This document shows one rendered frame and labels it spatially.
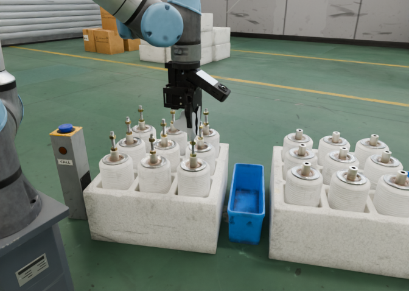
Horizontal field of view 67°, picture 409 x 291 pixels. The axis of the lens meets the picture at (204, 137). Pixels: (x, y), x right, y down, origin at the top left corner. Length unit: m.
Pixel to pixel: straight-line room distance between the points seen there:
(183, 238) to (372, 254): 0.51
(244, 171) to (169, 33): 0.73
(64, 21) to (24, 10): 0.72
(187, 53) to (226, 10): 5.86
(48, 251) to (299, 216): 0.59
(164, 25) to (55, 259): 0.51
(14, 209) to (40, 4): 5.72
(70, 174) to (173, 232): 0.38
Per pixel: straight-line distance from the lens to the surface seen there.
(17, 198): 0.66
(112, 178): 0.93
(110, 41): 4.48
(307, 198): 0.88
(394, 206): 0.94
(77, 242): 1.08
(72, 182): 1.08
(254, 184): 1.21
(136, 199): 0.90
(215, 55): 3.81
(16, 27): 6.03
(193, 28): 0.75
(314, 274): 0.97
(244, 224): 0.95
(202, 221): 0.89
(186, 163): 0.89
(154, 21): 0.57
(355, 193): 0.89
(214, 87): 0.76
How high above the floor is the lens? 0.68
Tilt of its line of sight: 24 degrees down
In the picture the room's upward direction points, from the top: straight up
